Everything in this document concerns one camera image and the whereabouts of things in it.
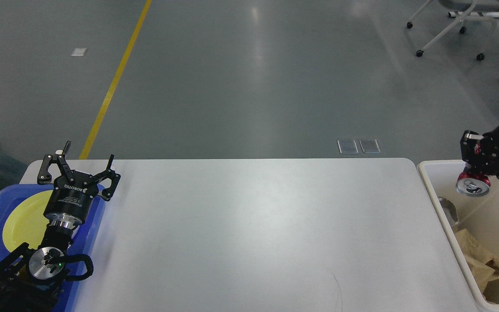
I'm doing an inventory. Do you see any crushed red can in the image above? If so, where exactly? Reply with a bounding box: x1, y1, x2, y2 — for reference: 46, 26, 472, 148
455, 171, 491, 197

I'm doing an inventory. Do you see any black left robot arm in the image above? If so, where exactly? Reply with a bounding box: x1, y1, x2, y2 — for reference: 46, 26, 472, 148
0, 141, 121, 312

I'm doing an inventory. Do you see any large brown paper bag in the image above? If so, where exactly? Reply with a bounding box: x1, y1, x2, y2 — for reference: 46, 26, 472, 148
455, 229, 499, 294

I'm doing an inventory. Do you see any white office chair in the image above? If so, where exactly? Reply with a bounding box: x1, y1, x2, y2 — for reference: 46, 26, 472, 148
415, 0, 499, 62

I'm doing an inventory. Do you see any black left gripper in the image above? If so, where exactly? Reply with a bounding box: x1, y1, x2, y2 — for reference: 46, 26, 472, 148
38, 141, 122, 230

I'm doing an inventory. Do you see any yellow plastic plate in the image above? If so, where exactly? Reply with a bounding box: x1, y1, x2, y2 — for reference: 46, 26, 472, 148
2, 190, 52, 252

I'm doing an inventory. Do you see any blue plastic tray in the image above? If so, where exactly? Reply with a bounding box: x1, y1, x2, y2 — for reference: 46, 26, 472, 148
0, 184, 106, 312

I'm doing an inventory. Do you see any white plastic bin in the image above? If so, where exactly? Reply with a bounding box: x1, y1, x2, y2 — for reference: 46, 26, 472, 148
417, 160, 499, 312

